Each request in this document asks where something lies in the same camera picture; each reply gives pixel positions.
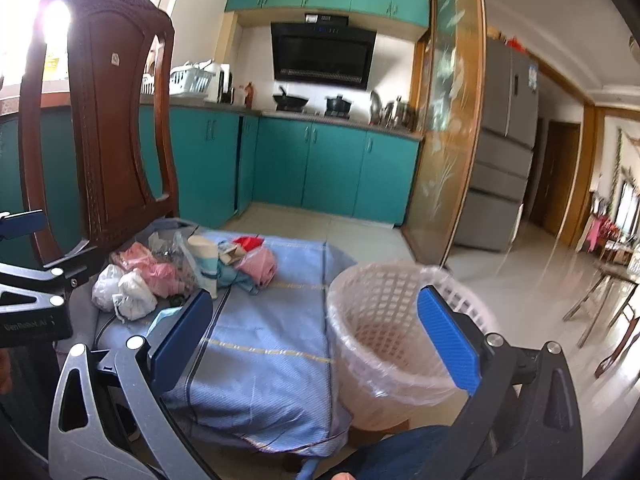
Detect grey refrigerator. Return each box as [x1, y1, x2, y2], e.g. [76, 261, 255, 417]
[454, 38, 538, 252]

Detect white tissue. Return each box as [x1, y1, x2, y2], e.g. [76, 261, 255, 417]
[112, 269, 157, 322]
[91, 263, 125, 312]

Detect clear printed plastic bag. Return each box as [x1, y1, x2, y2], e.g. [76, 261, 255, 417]
[148, 231, 202, 296]

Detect small cardboard box piece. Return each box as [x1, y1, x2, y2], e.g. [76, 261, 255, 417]
[217, 240, 246, 266]

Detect black wok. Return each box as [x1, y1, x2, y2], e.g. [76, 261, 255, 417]
[272, 86, 309, 113]

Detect paper cup white teal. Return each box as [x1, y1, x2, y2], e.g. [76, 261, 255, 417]
[186, 235, 218, 299]

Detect glass sliding door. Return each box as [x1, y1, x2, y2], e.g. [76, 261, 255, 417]
[402, 0, 486, 266]

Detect black range hood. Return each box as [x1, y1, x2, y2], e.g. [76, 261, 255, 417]
[270, 21, 376, 90]

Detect wooden side table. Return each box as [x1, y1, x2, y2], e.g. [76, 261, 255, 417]
[562, 261, 640, 380]

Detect brown sauce bottle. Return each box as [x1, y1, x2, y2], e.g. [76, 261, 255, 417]
[244, 82, 255, 110]

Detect red wrapper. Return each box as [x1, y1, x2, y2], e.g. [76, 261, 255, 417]
[232, 235, 265, 252]

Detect pink crumpled wrapper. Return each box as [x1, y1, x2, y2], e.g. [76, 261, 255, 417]
[235, 246, 278, 288]

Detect brown interior door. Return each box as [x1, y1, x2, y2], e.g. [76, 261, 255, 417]
[529, 120, 580, 236]

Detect teal lower cabinets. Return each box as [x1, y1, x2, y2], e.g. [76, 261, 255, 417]
[32, 106, 419, 255]

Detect white dish rack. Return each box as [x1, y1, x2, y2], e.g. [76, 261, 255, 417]
[141, 60, 216, 96]

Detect steel pots on counter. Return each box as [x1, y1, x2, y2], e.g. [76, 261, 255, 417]
[370, 90, 416, 131]

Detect light blue face mask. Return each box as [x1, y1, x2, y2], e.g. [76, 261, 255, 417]
[146, 307, 182, 336]

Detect carved wooden chair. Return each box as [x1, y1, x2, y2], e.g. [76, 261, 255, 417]
[41, 0, 179, 252]

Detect black cooking pot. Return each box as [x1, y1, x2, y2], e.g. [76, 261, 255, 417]
[324, 96, 352, 119]

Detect blue checked cloth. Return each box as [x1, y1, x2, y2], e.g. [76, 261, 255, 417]
[56, 218, 357, 458]

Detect pink plastic bag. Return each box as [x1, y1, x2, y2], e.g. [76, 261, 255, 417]
[110, 242, 186, 299]

